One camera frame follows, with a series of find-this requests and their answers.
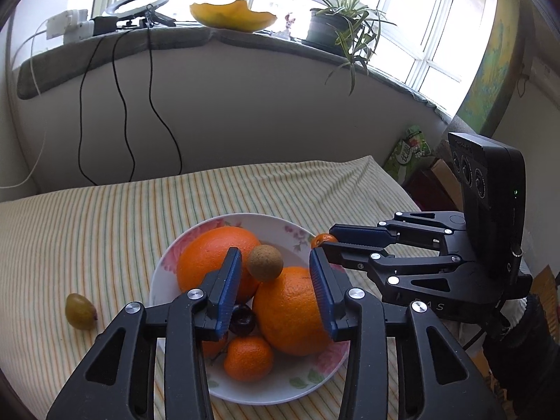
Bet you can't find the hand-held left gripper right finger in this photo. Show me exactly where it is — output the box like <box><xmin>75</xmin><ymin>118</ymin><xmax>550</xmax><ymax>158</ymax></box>
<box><xmin>309</xmin><ymin>248</ymin><xmax>508</xmax><ymax>420</ymax></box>

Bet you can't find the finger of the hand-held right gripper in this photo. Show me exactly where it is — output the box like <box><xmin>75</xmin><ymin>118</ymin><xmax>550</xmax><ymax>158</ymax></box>
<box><xmin>321</xmin><ymin>244</ymin><xmax>464</xmax><ymax>311</ymax></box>
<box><xmin>329</xmin><ymin>211</ymin><xmax>467</xmax><ymax>250</ymax></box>

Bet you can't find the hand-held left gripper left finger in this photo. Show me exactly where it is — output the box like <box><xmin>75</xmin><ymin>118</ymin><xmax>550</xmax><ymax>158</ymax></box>
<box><xmin>46</xmin><ymin>247</ymin><xmax>243</xmax><ymax>420</ymax></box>

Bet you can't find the small mandarin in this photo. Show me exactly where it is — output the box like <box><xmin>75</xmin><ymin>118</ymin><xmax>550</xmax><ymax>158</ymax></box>
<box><xmin>201</xmin><ymin>335</ymin><xmax>228</xmax><ymax>358</ymax></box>
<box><xmin>223</xmin><ymin>335</ymin><xmax>274</xmax><ymax>382</ymax></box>
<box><xmin>310</xmin><ymin>233</ymin><xmax>339</xmax><ymax>250</ymax></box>

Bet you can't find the large orange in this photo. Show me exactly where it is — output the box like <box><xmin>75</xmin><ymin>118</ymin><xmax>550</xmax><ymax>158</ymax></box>
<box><xmin>176</xmin><ymin>226</ymin><xmax>263</xmax><ymax>302</ymax></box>
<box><xmin>252</xmin><ymin>266</ymin><xmax>337</xmax><ymax>356</ymax></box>

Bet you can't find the white floral bowl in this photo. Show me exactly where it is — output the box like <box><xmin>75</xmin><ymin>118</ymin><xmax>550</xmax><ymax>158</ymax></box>
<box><xmin>149</xmin><ymin>213</ymin><xmax>351</xmax><ymax>404</ymax></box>

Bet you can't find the person's right forearm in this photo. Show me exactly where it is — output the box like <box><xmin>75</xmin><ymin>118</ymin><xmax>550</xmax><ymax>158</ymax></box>
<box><xmin>481</xmin><ymin>295</ymin><xmax>560</xmax><ymax>420</ymax></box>

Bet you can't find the dark cherry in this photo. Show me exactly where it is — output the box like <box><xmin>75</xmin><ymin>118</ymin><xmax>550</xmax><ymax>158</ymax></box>
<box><xmin>228</xmin><ymin>304</ymin><xmax>257</xmax><ymax>337</ymax></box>

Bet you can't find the round brown kiwi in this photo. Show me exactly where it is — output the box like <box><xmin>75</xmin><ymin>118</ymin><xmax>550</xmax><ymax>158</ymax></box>
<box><xmin>247</xmin><ymin>245</ymin><xmax>283</xmax><ymax>281</ymax></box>

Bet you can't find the cardboard box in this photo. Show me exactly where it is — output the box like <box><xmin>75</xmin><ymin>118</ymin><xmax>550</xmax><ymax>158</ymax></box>
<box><xmin>431</xmin><ymin>157</ymin><xmax>464</xmax><ymax>211</ymax></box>

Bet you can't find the green snack packet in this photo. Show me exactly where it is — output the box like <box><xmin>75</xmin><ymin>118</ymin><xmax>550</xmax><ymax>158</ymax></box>
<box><xmin>384</xmin><ymin>125</ymin><xmax>432</xmax><ymax>182</ymax></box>

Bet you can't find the striped cloth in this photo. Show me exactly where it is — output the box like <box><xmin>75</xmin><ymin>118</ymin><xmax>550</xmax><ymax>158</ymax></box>
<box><xmin>0</xmin><ymin>154</ymin><xmax>495</xmax><ymax>420</ymax></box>

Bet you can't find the green plum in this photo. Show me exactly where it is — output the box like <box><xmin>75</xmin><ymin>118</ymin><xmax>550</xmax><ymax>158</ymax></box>
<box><xmin>65</xmin><ymin>293</ymin><xmax>98</xmax><ymax>330</ymax></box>

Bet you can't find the spider plant in black pot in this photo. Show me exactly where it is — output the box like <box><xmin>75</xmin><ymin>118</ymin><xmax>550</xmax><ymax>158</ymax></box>
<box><xmin>289</xmin><ymin>0</ymin><xmax>397</xmax><ymax>95</ymax></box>

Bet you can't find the yellow wavy bowl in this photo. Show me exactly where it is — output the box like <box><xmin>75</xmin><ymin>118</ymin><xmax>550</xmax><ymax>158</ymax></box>
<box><xmin>189</xmin><ymin>0</ymin><xmax>278</xmax><ymax>33</ymax></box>

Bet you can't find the black power adapter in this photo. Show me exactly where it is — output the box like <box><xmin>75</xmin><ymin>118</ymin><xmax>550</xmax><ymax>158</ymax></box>
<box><xmin>92</xmin><ymin>16</ymin><xmax>119</xmax><ymax>35</ymax></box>

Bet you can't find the white power strip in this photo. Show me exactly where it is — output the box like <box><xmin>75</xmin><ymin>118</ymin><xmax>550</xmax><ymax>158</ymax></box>
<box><xmin>46</xmin><ymin>9</ymin><xmax>95</xmax><ymax>40</ymax></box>

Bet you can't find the black cable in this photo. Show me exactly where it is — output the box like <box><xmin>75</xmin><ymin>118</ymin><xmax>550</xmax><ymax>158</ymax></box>
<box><xmin>146</xmin><ymin>4</ymin><xmax>183</xmax><ymax>176</ymax></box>
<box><xmin>111</xmin><ymin>30</ymin><xmax>136</xmax><ymax>182</ymax></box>
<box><xmin>78</xmin><ymin>30</ymin><xmax>106</xmax><ymax>187</ymax></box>

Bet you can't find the white cable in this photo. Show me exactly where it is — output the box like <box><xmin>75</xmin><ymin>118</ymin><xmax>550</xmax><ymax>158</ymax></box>
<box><xmin>0</xmin><ymin>20</ymin><xmax>49</xmax><ymax>191</ymax></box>

